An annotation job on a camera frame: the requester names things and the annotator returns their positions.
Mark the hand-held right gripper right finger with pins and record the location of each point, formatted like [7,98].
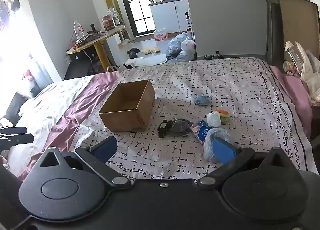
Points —
[223,153]

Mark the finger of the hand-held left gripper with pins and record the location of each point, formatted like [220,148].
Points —
[15,130]
[17,139]

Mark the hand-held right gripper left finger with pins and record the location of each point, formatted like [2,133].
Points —
[106,148]

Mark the clear bag with white item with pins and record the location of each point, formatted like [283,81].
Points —
[220,133]

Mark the blue snack packet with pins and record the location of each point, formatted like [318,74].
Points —
[201,131]

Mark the brown cardboard box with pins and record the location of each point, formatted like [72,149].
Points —
[130,117]

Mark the black item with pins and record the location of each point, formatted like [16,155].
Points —
[182,126]

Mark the blue-grey plush toy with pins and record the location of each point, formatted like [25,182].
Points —
[203,99]

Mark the dark cloth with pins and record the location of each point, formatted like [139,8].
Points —
[15,109]

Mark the colourful burger plush toy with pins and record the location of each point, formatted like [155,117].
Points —
[223,115]

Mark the white quilt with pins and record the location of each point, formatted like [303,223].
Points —
[50,99]

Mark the pink blanket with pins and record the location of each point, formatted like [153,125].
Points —
[75,112]

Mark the patterned white bedsheet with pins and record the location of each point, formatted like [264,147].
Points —
[225,82]

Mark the black low cabinet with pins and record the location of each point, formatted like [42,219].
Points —
[80,64]

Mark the white floor mat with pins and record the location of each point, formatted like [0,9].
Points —
[147,60]

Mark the black slippers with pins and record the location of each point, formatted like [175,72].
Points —
[133,52]

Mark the round gold-edged table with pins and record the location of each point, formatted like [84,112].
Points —
[100,44]

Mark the small clear plastic bag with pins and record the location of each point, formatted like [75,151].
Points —
[185,56]

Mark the yellow slippers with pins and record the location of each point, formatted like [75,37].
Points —
[150,50]

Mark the clutter on round table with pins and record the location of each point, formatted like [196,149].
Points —
[87,38]

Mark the white and red plastic bag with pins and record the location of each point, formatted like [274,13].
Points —
[188,44]

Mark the clear water bottle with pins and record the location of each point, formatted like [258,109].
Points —
[78,31]

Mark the blue-grey plastic bag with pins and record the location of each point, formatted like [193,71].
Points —
[176,43]

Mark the clear bottle with white cap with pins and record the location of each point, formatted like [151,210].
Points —
[292,54]

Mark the black upright gadget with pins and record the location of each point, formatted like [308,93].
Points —
[93,28]

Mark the red snack bag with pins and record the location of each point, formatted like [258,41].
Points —
[108,23]

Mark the pack of water bottles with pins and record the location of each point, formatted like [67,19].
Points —
[160,35]

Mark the white kitchen cabinet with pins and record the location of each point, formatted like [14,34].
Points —
[167,16]

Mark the brown board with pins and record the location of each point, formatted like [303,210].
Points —
[295,19]

